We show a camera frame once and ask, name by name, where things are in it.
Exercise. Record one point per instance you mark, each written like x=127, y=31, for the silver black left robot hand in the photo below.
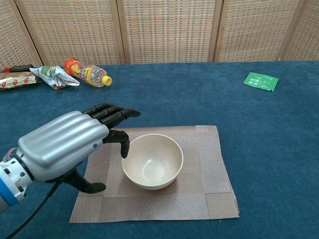
x=62, y=139

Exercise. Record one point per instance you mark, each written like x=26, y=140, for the beige bowl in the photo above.
x=152, y=161

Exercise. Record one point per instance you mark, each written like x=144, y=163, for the woven beige placemat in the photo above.
x=211, y=161

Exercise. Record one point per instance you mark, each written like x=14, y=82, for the crumpled white green snack bag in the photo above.
x=53, y=74

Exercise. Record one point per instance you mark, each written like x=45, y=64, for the plastic bottle with yellow cap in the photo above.
x=87, y=73

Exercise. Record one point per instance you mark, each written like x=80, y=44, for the gold foil packet red print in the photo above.
x=17, y=81

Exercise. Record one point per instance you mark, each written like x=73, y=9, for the black box with red end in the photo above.
x=21, y=67

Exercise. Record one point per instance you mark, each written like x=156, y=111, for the woven bamboo screen panel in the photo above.
x=169, y=30
x=306, y=37
x=12, y=37
x=254, y=30
x=72, y=30

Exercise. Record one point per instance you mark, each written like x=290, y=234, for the green sachet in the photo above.
x=260, y=81

